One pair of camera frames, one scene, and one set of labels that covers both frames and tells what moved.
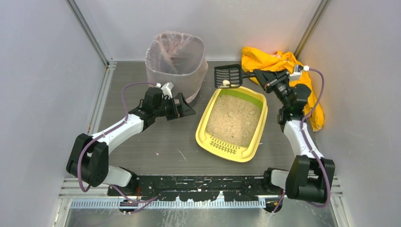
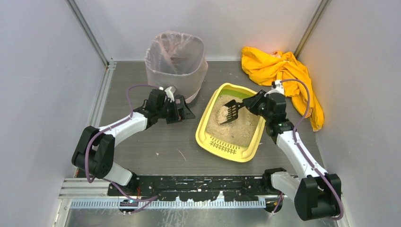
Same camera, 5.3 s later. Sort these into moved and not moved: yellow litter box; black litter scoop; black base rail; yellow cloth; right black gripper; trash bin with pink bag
Moved: right black gripper; black litter scoop
Not moved: black base rail; trash bin with pink bag; yellow cloth; yellow litter box
